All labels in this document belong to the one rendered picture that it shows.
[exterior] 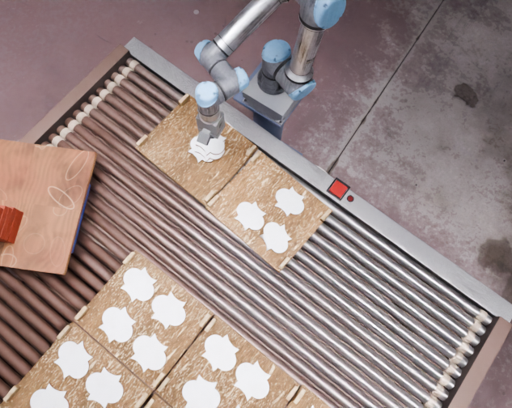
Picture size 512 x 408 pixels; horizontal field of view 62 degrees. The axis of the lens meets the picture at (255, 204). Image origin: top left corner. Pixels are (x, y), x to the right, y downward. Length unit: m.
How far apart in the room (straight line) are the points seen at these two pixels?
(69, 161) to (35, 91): 1.59
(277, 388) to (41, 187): 1.20
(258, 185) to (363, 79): 1.67
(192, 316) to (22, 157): 0.94
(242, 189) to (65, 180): 0.71
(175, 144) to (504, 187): 2.25
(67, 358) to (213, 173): 0.91
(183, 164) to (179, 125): 0.19
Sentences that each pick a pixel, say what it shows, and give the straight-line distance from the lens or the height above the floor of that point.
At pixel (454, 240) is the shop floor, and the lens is 3.05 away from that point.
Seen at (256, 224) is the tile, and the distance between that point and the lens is 1.77.
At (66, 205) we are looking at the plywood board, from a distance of 1.83.
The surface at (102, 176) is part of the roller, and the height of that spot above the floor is 0.92.
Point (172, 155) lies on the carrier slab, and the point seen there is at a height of 0.94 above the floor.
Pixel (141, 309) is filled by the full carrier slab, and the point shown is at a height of 0.94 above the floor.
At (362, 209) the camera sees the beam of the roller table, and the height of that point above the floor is 0.91.
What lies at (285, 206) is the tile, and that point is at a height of 0.95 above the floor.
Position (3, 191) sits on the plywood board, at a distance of 1.95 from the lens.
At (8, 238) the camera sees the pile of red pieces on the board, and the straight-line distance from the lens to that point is 1.83.
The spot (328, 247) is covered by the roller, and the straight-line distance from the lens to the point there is 1.81.
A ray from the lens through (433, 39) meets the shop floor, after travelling 3.68.
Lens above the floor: 2.67
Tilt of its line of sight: 73 degrees down
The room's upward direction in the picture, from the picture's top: 6 degrees clockwise
